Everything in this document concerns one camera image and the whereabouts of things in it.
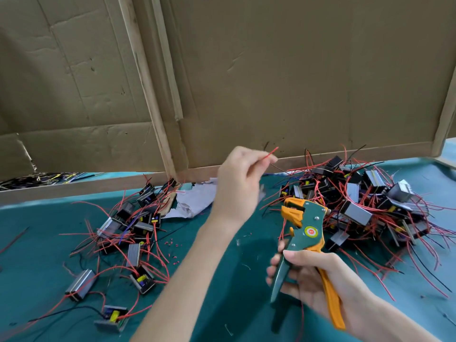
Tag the person's left hand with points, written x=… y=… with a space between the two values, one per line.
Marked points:
x=235 y=188

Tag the person's right hand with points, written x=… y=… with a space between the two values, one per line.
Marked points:
x=328 y=281

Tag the person's left forearm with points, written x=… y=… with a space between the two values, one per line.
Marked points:
x=185 y=288

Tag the person's right forearm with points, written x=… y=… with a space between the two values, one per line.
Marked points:
x=402 y=324

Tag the crumpled grey plastic bag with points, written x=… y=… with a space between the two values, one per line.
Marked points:
x=191 y=199

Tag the smooth brown cardboard panel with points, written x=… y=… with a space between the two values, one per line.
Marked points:
x=320 y=67

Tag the thin wooden strip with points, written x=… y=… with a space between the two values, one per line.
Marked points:
x=167 y=57

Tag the flat grey board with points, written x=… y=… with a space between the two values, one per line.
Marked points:
x=447 y=154

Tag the creased brown cardboard panel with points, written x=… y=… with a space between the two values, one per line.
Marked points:
x=64 y=67

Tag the long wooden bottom rail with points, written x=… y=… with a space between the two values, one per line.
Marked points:
x=356 y=154

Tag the wide wooden post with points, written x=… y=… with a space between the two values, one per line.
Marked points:
x=147 y=82

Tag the short wooden bottom rail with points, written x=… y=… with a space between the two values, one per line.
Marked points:
x=71 y=190

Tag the wooden corner post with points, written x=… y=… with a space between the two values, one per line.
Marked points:
x=444 y=121

